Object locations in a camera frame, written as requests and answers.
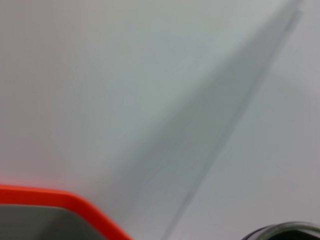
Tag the glass teacup black sleeve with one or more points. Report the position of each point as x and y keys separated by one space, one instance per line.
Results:
x=287 y=232

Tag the grey perforated plastic storage bin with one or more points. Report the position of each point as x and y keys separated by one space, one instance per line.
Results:
x=37 y=220

